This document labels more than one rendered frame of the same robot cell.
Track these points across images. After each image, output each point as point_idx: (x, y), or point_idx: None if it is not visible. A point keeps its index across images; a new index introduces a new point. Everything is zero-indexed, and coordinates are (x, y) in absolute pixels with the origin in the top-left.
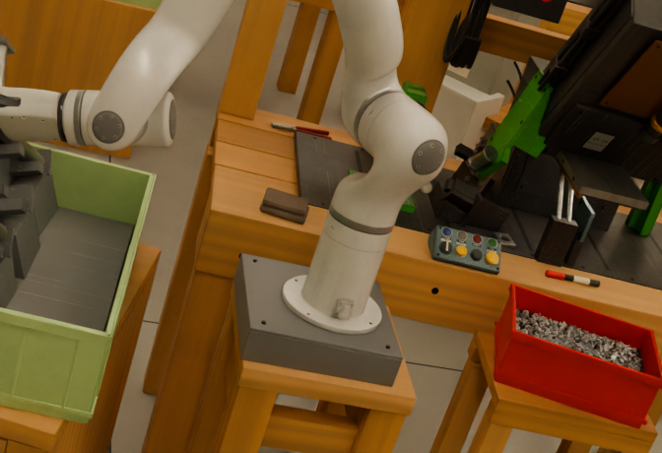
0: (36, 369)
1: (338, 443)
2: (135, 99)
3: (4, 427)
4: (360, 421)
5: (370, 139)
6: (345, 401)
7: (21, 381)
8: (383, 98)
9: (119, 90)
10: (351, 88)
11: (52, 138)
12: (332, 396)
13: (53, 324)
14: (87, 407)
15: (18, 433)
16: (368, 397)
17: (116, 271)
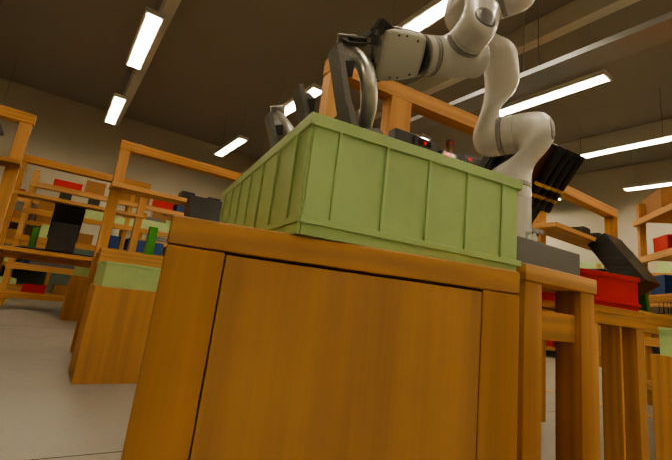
0: (478, 218)
1: (569, 328)
2: (494, 3)
3: (478, 275)
4: (570, 310)
5: (515, 129)
6: (571, 286)
7: (469, 233)
8: (505, 116)
9: None
10: (491, 109)
11: (410, 71)
12: (566, 282)
13: (486, 169)
14: (515, 255)
15: (490, 279)
16: (580, 281)
17: None
